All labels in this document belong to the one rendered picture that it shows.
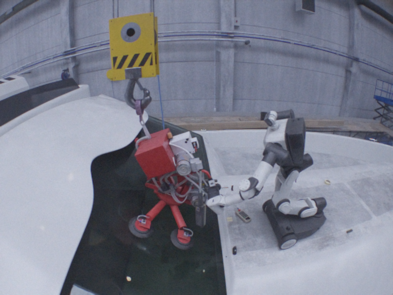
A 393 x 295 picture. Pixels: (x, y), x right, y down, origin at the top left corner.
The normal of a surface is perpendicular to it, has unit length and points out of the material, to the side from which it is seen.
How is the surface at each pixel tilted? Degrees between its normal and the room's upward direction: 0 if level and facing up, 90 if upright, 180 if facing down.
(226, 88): 90
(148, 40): 90
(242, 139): 90
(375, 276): 49
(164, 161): 90
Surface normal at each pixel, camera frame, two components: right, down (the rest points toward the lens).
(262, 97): 0.02, 0.47
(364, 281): 0.00, -0.27
